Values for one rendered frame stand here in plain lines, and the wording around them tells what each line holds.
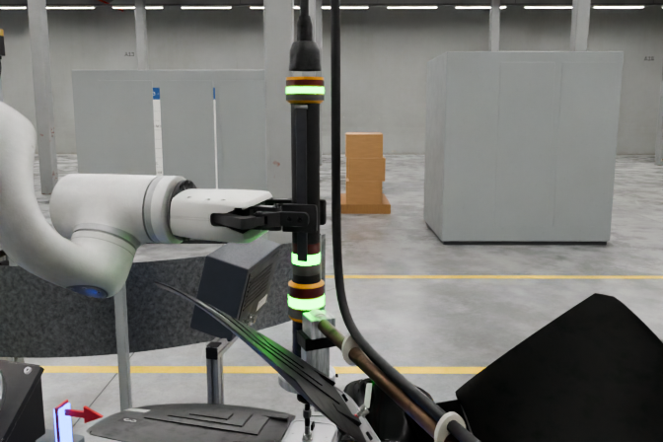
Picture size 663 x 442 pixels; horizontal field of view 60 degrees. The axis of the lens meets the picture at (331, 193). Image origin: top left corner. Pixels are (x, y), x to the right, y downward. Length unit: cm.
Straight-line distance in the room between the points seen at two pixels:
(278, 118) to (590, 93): 380
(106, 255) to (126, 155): 644
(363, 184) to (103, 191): 818
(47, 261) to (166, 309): 198
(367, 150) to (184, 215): 815
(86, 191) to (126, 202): 6
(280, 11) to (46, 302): 322
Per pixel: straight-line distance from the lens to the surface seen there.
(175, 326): 268
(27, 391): 124
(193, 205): 67
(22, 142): 69
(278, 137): 501
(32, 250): 68
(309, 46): 65
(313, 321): 65
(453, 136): 680
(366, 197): 888
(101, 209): 73
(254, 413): 83
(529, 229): 717
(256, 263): 140
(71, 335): 273
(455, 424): 45
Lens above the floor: 159
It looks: 8 degrees down
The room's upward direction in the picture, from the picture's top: straight up
